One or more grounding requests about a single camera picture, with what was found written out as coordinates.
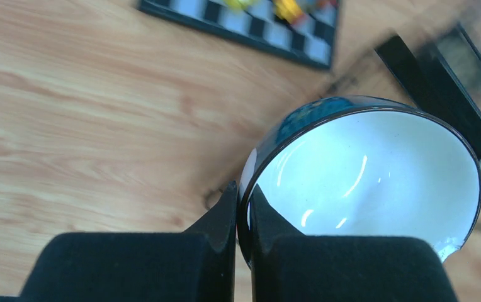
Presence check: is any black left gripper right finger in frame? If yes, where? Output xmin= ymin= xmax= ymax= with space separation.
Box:
xmin=250 ymin=188 xmax=457 ymax=301

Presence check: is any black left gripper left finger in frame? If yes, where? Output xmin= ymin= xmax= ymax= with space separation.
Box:
xmin=0 ymin=182 xmax=238 ymax=301

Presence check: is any teal white dotted bowl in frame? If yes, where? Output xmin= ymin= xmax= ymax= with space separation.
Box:
xmin=237 ymin=95 xmax=481 ymax=262

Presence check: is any black wire dish rack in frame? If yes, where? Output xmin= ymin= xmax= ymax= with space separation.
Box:
xmin=375 ymin=23 xmax=481 ymax=165

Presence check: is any black and white chessboard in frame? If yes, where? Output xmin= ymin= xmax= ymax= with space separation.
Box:
xmin=137 ymin=1 xmax=340 ymax=70

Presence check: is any blue yellow toy brick car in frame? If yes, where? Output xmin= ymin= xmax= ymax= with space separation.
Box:
xmin=273 ymin=0 xmax=339 ymax=24

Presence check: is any yellow owl toy block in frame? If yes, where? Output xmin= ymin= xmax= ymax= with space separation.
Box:
xmin=224 ymin=0 xmax=259 ymax=11

